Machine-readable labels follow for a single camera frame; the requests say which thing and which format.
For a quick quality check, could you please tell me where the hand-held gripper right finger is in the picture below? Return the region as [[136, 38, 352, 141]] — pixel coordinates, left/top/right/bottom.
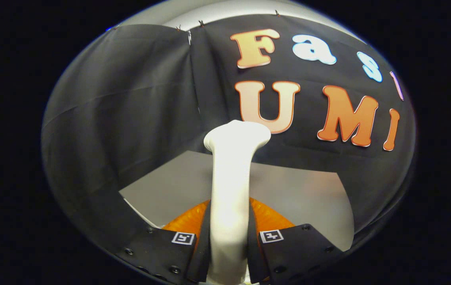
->
[[248, 198, 344, 285]]

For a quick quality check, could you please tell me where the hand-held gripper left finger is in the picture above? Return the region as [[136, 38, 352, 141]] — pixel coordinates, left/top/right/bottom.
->
[[116, 200, 212, 285]]

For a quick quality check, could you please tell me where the white garment steamer head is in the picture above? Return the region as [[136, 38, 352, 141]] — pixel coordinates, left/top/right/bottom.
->
[[204, 120, 272, 285]]

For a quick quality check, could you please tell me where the grey cabinet with dark top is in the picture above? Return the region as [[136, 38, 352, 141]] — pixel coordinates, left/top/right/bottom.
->
[[119, 150, 355, 252]]

